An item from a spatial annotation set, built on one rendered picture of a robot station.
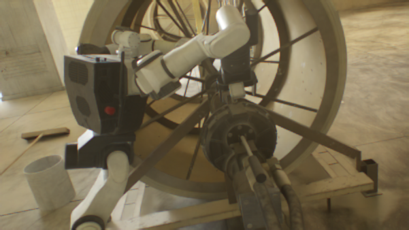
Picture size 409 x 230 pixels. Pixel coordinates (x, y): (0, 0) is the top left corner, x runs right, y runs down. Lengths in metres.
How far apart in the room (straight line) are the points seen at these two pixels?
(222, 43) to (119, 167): 0.81
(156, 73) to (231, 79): 0.22
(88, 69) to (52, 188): 1.84
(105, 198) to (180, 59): 0.86
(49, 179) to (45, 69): 4.86
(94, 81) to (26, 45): 6.42
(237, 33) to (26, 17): 6.85
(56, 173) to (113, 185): 1.48
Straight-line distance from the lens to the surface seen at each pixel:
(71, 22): 12.75
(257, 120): 1.16
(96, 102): 1.23
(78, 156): 1.42
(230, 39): 0.82
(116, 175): 1.44
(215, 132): 1.15
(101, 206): 1.55
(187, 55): 0.86
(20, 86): 7.88
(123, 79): 1.26
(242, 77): 0.95
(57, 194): 2.98
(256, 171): 0.88
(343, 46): 2.15
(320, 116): 2.22
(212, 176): 2.47
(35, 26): 7.47
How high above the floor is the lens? 1.46
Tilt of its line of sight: 21 degrees down
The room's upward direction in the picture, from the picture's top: 10 degrees counter-clockwise
